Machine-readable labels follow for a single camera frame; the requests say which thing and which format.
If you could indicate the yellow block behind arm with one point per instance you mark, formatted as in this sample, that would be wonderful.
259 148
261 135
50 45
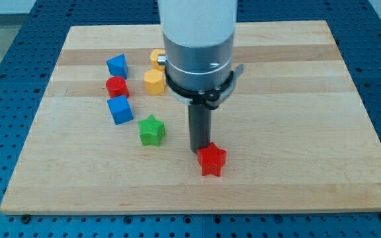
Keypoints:
155 53

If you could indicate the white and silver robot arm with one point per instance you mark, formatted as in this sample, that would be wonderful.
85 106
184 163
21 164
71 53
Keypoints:
198 38

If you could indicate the blue cube block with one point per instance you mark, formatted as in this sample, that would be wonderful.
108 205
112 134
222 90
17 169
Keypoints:
120 109

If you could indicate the dark grey cylindrical pointer rod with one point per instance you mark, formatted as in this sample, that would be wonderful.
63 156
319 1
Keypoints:
199 127

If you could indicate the green star block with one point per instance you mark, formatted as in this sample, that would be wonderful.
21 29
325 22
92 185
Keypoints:
152 131

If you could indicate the red star block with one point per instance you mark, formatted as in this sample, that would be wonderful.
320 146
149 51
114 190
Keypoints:
211 159

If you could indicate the yellow hexagonal prism block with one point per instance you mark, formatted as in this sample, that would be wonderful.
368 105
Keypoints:
154 81

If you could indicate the red cylinder block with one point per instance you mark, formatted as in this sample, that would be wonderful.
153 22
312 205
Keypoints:
117 86

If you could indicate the blue triangular prism block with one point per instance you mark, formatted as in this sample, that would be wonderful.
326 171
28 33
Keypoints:
117 66

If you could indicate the light wooden board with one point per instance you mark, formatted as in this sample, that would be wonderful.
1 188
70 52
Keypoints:
297 135

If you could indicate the blue perforated metal table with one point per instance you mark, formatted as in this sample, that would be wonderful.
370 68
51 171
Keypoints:
29 62

